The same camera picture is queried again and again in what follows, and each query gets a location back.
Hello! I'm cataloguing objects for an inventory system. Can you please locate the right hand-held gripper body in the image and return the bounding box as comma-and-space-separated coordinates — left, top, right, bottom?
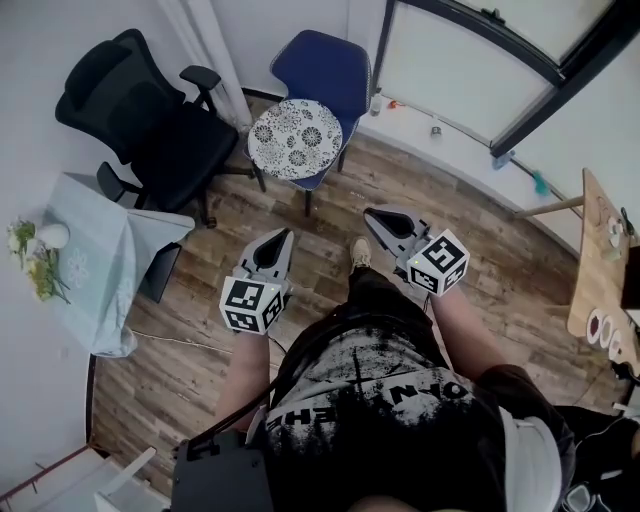
396, 221, 472, 299

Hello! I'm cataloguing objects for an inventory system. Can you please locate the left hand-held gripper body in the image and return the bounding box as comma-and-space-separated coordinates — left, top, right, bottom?
219, 262, 294, 335

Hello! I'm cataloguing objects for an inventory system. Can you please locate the round floral cushion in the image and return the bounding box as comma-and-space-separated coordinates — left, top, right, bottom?
247, 98, 345, 182

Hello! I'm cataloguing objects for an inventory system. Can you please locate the blue chair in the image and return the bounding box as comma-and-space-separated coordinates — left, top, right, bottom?
246, 29, 374, 218

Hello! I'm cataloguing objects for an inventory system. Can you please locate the person's right forearm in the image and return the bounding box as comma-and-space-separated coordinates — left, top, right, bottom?
428, 293, 512, 384

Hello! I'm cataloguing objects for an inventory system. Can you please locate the person's left forearm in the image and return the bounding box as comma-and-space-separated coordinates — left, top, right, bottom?
213, 327, 275, 434

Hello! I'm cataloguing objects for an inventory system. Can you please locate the black office chair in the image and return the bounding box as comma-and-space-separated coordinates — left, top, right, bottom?
54, 28, 257, 230

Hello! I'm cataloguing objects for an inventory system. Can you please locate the person's beige shoe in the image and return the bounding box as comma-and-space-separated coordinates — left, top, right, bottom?
349, 235, 374, 275

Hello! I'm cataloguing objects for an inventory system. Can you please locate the person's black trouser leg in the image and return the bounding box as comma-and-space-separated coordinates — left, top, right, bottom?
319, 268, 441, 361

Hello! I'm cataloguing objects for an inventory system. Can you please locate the teal brush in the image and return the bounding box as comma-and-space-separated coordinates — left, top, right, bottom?
528, 169, 552, 197

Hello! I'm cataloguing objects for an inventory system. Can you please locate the table with pale blue cloth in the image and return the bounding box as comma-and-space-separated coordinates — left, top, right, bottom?
41, 171, 197, 359

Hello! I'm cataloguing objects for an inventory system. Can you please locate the wooden table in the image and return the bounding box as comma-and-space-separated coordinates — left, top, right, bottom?
514, 167, 640, 379

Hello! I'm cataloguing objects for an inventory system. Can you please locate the white dish with dark contents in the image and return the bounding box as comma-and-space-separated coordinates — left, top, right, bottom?
585, 308, 606, 344

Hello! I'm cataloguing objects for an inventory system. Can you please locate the black waist pack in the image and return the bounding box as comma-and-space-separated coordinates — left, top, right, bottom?
171, 429, 277, 512

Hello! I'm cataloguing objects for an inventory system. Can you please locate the person's black printed shirt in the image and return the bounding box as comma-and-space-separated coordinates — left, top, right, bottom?
259, 327, 576, 512

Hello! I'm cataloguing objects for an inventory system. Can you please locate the white curtain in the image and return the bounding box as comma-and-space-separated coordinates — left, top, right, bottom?
157, 0, 253, 132

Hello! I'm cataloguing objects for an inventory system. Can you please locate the white round vase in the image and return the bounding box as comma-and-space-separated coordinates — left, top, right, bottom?
38, 222, 71, 250

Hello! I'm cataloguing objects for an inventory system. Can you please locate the bouquet of flowers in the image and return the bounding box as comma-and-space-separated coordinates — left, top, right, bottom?
6, 218, 72, 305

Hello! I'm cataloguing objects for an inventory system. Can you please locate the white furniture piece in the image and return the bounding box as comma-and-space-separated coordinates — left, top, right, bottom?
93, 446, 174, 512

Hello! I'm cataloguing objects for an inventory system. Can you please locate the black bag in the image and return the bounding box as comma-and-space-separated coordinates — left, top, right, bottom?
553, 403, 640, 512

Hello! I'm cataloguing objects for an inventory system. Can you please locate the black cable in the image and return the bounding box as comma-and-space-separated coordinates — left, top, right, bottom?
192, 307, 361, 454

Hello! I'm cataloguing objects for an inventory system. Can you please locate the thin white floor cable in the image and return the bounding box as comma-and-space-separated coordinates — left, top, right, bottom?
128, 327, 236, 357

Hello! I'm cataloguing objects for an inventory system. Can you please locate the white shoulder strap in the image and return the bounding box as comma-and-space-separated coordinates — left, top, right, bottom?
501, 413, 564, 504

